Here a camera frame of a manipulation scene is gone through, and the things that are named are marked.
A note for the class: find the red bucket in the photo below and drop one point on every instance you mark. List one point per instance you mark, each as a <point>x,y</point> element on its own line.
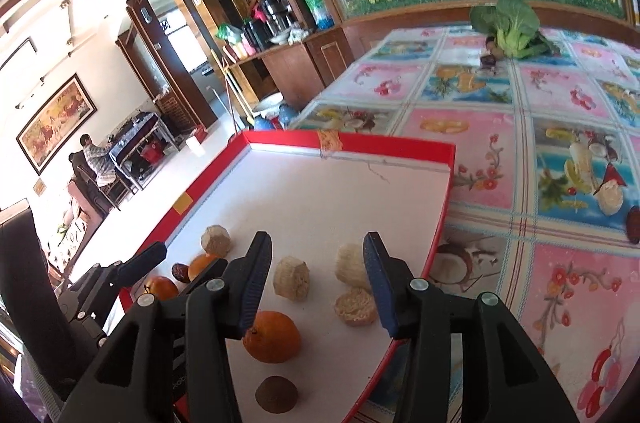
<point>151,151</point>

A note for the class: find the dark table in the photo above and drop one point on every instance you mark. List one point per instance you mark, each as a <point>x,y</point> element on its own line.
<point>135,138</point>

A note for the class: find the beige corn cob piece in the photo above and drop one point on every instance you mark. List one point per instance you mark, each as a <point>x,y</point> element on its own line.
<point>351,265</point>
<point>216,240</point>
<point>356,307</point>
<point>291,279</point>

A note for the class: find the framed painting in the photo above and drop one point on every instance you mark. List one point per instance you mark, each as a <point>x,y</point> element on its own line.
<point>55,123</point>

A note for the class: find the blue bag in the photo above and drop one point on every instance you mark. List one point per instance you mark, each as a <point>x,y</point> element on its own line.
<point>272,119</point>

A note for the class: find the red box with white inside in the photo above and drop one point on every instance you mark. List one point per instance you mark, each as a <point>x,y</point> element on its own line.
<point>310,203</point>

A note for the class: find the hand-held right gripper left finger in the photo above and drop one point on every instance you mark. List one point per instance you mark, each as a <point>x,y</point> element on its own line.
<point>252,293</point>

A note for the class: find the orange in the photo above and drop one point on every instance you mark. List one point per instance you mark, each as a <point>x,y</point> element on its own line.
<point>160,288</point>
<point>201,265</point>
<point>275,339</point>

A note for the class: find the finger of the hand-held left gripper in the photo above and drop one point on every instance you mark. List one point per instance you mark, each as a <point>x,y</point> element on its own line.
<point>212,270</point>
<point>142,263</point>

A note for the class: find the wooden sideboard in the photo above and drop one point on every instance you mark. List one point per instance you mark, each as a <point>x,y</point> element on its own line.
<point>295,63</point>

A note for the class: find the dark red date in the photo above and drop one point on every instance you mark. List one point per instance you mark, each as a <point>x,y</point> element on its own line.
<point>487,61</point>
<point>634,228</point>
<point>179,272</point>

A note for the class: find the dark kettle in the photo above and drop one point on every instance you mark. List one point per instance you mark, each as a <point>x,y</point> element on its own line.
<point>275,10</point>

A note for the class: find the leafy green vegetable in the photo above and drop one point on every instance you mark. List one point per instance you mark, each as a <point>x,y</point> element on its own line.
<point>510,25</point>

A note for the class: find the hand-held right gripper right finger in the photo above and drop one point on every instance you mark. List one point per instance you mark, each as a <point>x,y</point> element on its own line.
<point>382,288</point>

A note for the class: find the black chair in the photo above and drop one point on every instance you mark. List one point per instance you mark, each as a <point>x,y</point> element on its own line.
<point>30,278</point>

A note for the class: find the brown armchair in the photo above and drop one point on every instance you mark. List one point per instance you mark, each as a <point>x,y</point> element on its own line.
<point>90,193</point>

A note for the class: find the brown round fruit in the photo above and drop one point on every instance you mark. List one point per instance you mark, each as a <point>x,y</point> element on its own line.
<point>276,394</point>
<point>492,47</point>

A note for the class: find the green and blue plastic jar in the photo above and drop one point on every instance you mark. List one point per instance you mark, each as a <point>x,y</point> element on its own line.
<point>318,8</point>

